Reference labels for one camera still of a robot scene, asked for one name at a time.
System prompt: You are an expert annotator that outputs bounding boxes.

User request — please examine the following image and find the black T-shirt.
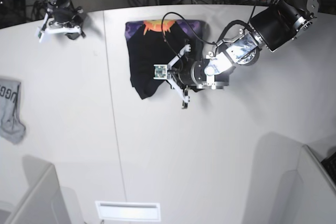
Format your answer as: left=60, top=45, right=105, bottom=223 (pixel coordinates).
left=125, top=19, right=205, bottom=100

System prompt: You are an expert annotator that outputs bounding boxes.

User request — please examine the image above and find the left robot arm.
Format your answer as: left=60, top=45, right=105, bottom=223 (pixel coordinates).
left=153, top=0, right=319, bottom=109

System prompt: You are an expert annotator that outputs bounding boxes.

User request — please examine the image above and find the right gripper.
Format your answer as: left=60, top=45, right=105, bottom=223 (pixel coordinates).
left=41, top=3, right=87, bottom=40

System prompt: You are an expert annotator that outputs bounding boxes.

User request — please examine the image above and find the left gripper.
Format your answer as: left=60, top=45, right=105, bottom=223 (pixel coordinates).
left=166, top=39, right=231, bottom=109

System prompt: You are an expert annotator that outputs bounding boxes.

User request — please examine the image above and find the black keyboard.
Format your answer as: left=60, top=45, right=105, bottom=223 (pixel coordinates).
left=321, top=153, right=336, bottom=182

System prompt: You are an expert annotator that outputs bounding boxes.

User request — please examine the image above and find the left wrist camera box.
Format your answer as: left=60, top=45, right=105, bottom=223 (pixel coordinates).
left=153, top=65, right=168, bottom=80

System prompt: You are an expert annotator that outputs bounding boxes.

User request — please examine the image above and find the white partition panel left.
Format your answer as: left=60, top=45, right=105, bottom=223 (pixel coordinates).
left=1, top=155, right=84, bottom=223

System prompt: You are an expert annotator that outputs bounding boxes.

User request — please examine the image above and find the grey folded garment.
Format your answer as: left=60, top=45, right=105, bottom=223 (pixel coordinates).
left=1, top=78, right=26, bottom=144

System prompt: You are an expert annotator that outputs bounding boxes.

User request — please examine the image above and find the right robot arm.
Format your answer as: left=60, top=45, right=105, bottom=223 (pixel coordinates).
left=36, top=0, right=86, bottom=42

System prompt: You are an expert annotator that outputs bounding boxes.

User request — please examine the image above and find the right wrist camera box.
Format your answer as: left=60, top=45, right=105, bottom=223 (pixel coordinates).
left=35, top=26, right=49, bottom=43

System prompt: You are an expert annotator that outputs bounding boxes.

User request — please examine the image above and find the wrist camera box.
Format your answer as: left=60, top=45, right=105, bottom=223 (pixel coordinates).
left=35, top=26, right=49, bottom=43
left=153, top=65, right=168, bottom=80

